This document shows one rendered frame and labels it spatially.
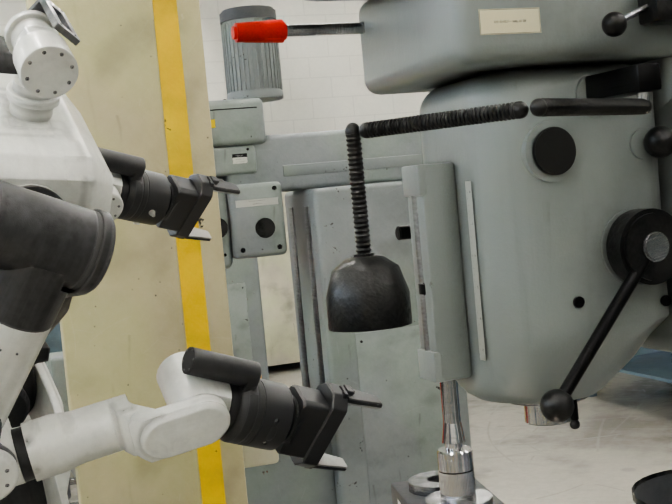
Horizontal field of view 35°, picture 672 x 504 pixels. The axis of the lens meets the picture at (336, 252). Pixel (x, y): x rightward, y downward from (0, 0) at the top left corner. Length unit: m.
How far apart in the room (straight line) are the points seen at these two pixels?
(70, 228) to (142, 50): 1.62
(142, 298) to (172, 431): 1.43
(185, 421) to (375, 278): 0.48
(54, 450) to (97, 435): 0.05
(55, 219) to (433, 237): 0.40
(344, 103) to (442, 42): 9.70
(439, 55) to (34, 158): 0.51
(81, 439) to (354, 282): 0.53
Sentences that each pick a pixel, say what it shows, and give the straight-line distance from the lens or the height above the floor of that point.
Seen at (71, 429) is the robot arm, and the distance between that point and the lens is 1.31.
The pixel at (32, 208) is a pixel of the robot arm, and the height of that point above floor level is 1.54.
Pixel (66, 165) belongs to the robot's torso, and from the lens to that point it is 1.27.
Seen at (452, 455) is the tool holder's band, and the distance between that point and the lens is 1.42.
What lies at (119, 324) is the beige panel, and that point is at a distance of 2.70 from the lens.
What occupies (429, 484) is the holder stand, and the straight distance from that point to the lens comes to 1.52.
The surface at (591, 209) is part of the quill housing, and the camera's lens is 1.01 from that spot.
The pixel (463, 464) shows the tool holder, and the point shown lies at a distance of 1.42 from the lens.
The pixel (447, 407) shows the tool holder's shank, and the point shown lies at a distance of 1.41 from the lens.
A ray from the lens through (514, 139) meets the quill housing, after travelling 0.99.
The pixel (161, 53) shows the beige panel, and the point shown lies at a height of 1.92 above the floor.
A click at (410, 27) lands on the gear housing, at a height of 1.68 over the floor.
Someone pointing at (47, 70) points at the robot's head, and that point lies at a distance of 1.28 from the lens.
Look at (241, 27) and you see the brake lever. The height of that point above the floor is 1.70.
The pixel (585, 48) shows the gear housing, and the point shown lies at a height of 1.64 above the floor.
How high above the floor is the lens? 1.53
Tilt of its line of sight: 3 degrees down
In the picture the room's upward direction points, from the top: 5 degrees counter-clockwise
